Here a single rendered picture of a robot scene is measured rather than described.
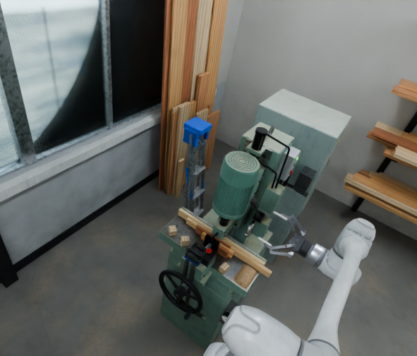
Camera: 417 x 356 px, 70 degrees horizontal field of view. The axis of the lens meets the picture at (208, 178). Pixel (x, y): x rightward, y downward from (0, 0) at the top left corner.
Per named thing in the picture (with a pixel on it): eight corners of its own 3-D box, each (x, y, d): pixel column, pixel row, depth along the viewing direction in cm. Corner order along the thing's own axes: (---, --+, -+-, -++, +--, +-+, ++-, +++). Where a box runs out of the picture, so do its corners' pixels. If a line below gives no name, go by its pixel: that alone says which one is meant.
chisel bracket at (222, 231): (210, 235, 170) (213, 225, 164) (223, 221, 179) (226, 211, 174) (221, 242, 167) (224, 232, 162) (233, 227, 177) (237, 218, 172)
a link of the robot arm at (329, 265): (318, 260, 134) (333, 239, 129) (352, 282, 129) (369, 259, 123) (313, 273, 125) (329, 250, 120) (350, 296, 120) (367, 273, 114)
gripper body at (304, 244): (303, 259, 133) (285, 248, 136) (313, 243, 134) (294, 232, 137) (305, 258, 126) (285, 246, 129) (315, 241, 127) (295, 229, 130)
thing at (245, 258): (185, 223, 184) (186, 218, 182) (188, 221, 186) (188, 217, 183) (268, 277, 165) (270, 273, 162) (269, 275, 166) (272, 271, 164)
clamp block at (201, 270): (178, 266, 164) (180, 256, 158) (192, 251, 173) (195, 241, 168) (200, 282, 159) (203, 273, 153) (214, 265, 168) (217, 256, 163)
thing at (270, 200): (257, 207, 170) (265, 188, 160) (264, 199, 176) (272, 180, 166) (271, 215, 167) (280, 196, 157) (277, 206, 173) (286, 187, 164)
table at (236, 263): (147, 246, 174) (147, 240, 170) (179, 217, 195) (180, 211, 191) (236, 312, 153) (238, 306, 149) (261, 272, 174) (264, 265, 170)
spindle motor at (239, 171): (205, 208, 156) (216, 160, 136) (223, 191, 168) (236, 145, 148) (233, 226, 150) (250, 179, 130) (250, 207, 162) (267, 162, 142)
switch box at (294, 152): (274, 176, 166) (283, 152, 156) (281, 168, 173) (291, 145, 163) (284, 181, 164) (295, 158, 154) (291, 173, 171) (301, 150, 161)
